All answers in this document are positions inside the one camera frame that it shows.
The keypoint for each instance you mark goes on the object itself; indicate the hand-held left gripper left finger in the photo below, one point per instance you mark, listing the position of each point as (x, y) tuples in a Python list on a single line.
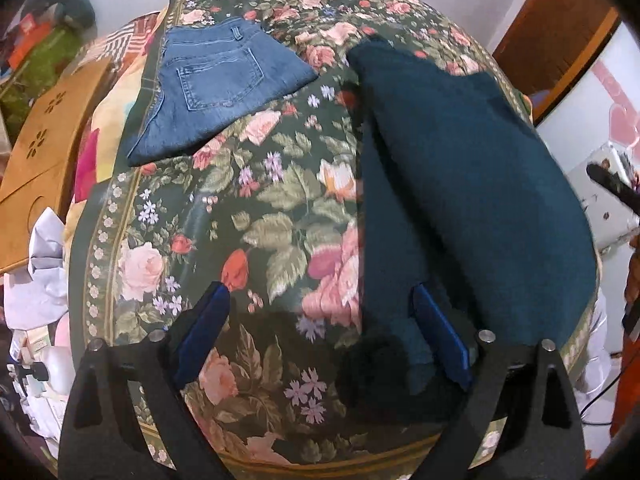
[(202, 335)]

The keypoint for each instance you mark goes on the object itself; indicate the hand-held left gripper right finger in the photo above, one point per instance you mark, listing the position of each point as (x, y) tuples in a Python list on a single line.
[(442, 335)]

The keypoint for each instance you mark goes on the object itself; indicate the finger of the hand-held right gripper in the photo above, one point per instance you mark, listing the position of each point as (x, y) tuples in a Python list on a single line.
[(605, 177)]

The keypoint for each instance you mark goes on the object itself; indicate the dark blue pants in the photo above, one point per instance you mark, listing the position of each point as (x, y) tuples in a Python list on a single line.
[(475, 185)]

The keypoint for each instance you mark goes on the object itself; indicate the white appliance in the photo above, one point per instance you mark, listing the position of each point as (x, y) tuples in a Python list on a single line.
[(597, 222)]

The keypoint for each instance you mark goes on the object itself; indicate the floral blanket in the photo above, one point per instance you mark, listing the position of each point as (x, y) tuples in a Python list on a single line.
[(280, 210)]

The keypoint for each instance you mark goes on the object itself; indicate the white container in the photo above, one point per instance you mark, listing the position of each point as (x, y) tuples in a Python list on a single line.
[(57, 370)]

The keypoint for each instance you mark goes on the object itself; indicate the wooden door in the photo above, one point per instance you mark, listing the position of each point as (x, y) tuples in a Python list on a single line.
[(555, 25)]

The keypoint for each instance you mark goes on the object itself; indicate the white cloth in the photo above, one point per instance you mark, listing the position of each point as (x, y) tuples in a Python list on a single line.
[(45, 280)]

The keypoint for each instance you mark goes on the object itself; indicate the orange cloth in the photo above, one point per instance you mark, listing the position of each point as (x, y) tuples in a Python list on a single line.
[(630, 385)]

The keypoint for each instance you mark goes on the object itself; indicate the wooden lap desk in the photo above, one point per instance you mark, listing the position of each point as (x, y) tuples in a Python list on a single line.
[(40, 170)]

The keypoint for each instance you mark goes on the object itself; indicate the colourful printed quilt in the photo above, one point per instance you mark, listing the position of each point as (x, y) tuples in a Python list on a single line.
[(110, 110)]

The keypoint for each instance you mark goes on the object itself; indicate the folded blue jeans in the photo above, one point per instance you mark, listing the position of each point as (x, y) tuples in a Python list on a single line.
[(215, 90)]

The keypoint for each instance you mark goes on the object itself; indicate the orange box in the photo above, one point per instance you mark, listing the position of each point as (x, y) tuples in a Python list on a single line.
[(27, 47)]

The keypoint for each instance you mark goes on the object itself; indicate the grey plush toy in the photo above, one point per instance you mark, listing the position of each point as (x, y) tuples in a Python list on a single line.
[(75, 7)]

